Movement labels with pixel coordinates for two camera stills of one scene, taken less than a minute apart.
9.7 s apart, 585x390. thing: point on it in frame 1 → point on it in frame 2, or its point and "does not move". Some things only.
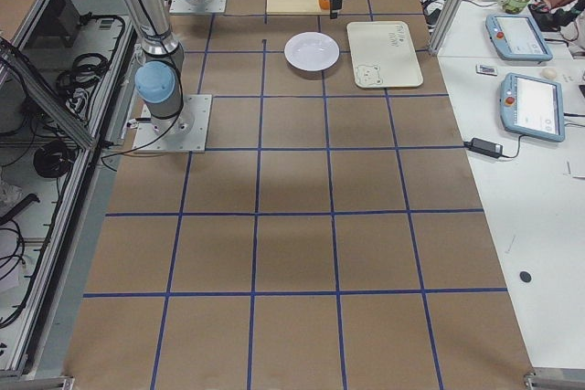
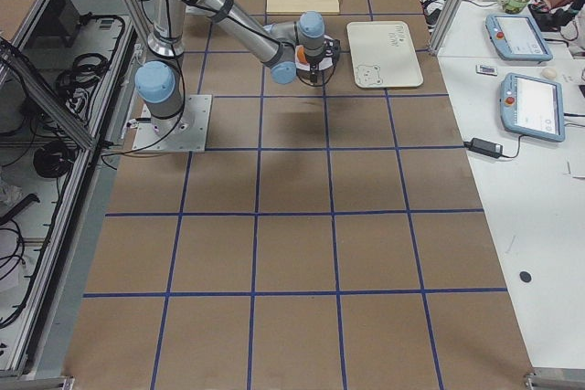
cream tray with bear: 383,55 does not move
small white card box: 484,69 does not move
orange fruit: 324,4 → 302,56
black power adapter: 484,147 does not move
